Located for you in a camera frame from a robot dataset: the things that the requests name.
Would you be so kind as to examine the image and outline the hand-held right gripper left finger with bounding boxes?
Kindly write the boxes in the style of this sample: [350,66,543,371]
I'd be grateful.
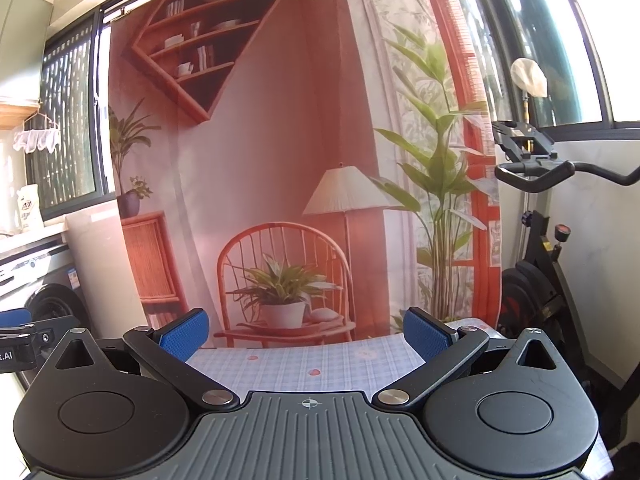
[52,308,241,408]

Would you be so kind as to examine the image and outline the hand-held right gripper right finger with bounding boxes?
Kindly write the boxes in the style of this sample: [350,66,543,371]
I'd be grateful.
[377,307,558,407]

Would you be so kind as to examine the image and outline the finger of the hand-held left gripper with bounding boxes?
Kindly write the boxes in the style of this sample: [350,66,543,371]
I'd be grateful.
[0,309,81,373]

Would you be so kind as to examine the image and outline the dark grey washing machine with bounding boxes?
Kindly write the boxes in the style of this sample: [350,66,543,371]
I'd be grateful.
[0,245,103,343]

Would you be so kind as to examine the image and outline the white countertop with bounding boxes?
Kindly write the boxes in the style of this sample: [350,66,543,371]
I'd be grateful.
[0,224,71,261]

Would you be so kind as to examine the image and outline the blue plaid tablecloth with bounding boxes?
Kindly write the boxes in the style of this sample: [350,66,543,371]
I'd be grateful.
[185,317,506,401]

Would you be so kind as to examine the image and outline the black exercise bike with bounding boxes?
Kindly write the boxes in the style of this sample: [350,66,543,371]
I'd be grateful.
[490,120,640,461]

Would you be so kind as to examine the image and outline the white detergent bag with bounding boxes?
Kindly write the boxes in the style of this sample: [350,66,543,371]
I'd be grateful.
[16,185,45,233]

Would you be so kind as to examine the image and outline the white lace cloth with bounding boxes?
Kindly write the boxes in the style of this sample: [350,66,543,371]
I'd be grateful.
[12,127,62,153]

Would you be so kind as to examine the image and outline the metal clothes hanger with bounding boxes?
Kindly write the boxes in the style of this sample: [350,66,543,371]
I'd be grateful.
[22,111,61,132]

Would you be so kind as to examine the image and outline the wooden shelf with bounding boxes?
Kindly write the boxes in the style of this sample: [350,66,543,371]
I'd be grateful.
[0,101,42,128]

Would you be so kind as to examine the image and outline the barred window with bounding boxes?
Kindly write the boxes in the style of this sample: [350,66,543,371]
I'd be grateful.
[25,7,118,221]

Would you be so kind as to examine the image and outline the white cloth bag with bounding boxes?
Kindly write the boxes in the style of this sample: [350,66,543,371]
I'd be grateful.
[510,57,549,98]

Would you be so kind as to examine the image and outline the large dark-framed window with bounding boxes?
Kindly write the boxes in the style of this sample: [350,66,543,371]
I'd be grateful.
[465,0,640,128]

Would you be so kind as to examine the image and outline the printed wall tapestry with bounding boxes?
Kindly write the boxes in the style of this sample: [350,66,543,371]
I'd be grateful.
[107,0,503,351]

